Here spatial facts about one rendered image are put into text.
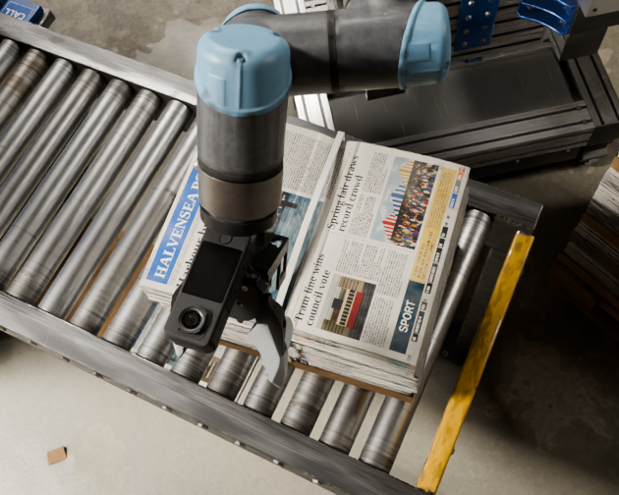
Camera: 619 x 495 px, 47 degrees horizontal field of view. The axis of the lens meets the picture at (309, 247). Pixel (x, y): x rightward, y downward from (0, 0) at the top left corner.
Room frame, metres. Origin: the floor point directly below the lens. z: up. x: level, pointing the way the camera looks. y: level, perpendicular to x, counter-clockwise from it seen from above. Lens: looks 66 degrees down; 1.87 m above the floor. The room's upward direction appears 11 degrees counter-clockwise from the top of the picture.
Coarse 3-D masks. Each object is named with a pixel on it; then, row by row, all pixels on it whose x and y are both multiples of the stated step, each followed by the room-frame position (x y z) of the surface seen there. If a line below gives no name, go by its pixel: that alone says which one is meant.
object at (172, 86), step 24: (0, 24) 1.11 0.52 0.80; (24, 24) 1.09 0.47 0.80; (24, 48) 1.05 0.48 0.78; (48, 48) 1.02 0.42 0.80; (72, 48) 1.01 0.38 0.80; (96, 48) 0.99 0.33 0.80; (96, 72) 0.94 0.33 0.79; (120, 72) 0.93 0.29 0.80; (144, 72) 0.91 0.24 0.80; (168, 72) 0.90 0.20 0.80; (168, 96) 0.85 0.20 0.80; (192, 96) 0.84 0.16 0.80; (192, 120) 0.83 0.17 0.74; (288, 120) 0.74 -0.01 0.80; (480, 192) 0.52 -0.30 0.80; (504, 192) 0.52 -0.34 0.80; (504, 216) 0.47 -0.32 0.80; (528, 216) 0.47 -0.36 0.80; (504, 240) 0.46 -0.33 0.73
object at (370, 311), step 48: (384, 192) 0.44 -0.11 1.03; (432, 192) 0.42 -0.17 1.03; (336, 240) 0.39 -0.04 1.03; (384, 240) 0.37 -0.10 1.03; (432, 240) 0.36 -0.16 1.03; (336, 288) 0.32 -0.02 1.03; (384, 288) 0.31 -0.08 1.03; (432, 288) 0.30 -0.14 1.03; (336, 336) 0.26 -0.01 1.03; (384, 336) 0.25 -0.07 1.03; (384, 384) 0.23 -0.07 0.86
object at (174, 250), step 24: (288, 144) 0.54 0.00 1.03; (312, 144) 0.54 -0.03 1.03; (192, 168) 0.54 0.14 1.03; (288, 168) 0.51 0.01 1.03; (192, 192) 0.50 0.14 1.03; (288, 192) 0.47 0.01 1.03; (168, 216) 0.47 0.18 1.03; (192, 216) 0.46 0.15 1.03; (168, 240) 0.44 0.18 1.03; (192, 240) 0.43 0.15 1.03; (168, 264) 0.40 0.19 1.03; (144, 288) 0.38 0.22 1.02; (168, 288) 0.37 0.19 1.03; (240, 336) 0.33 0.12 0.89
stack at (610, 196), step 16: (608, 176) 0.61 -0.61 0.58; (608, 192) 0.60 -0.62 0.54; (592, 208) 0.61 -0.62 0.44; (608, 208) 0.58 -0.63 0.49; (608, 224) 0.57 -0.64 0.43; (576, 240) 0.61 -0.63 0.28; (592, 240) 0.58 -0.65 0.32; (576, 256) 0.59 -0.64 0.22; (592, 256) 0.56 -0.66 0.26; (608, 256) 0.54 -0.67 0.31; (560, 272) 0.60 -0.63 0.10; (592, 272) 0.54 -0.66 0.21; (608, 272) 0.52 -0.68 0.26; (560, 288) 0.58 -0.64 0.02; (576, 288) 0.55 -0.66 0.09; (608, 288) 0.50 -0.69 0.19; (576, 304) 0.53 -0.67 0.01; (592, 304) 0.50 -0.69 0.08; (608, 304) 0.48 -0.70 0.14; (592, 320) 0.48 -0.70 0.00; (608, 320) 0.47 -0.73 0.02
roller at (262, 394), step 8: (264, 368) 0.30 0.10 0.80; (288, 368) 0.30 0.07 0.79; (256, 376) 0.30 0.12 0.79; (264, 376) 0.29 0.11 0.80; (288, 376) 0.29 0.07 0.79; (256, 384) 0.28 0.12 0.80; (264, 384) 0.28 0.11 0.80; (272, 384) 0.28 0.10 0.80; (256, 392) 0.27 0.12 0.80; (264, 392) 0.27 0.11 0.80; (272, 392) 0.26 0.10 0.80; (280, 392) 0.26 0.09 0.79; (248, 400) 0.26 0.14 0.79; (256, 400) 0.26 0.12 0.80; (264, 400) 0.25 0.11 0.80; (272, 400) 0.25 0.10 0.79; (256, 408) 0.25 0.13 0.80; (264, 408) 0.24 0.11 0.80; (272, 408) 0.24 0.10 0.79
